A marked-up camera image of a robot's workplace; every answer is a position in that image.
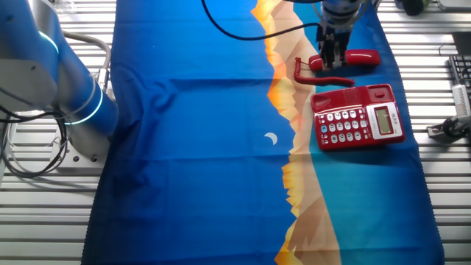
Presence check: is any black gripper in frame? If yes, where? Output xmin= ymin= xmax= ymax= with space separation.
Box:
xmin=316 ymin=21 xmax=353 ymax=71

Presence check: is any red phone cord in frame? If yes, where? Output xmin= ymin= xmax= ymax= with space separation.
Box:
xmin=293 ymin=57 xmax=356 ymax=88

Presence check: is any red telephone handset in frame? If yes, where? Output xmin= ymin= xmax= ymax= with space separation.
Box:
xmin=308 ymin=49 xmax=382 ymax=72

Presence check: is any red telephone base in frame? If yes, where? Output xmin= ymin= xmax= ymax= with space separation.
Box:
xmin=310 ymin=83 xmax=406 ymax=152

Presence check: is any black computer keyboard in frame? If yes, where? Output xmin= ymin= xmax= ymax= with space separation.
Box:
xmin=448 ymin=54 xmax=471 ymax=89

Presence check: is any black box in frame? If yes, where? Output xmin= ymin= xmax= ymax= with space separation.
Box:
xmin=451 ymin=32 xmax=471 ymax=56

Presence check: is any grey flat device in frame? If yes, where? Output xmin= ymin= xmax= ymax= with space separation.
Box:
xmin=437 ymin=0 xmax=471 ymax=12

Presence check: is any blue landscape print cloth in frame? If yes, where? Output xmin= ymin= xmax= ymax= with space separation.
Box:
xmin=80 ymin=0 xmax=445 ymax=265

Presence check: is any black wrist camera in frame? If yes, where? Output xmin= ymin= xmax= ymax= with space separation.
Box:
xmin=402 ymin=0 xmax=425 ymax=17

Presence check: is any black camera clamp mount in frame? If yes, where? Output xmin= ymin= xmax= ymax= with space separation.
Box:
xmin=426 ymin=113 xmax=471 ymax=144

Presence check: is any thick grey robot cable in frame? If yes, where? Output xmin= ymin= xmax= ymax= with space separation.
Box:
xmin=61 ymin=31 xmax=112 ymax=91

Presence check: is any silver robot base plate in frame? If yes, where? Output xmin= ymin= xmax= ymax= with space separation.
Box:
xmin=49 ymin=121 xmax=111 ymax=174

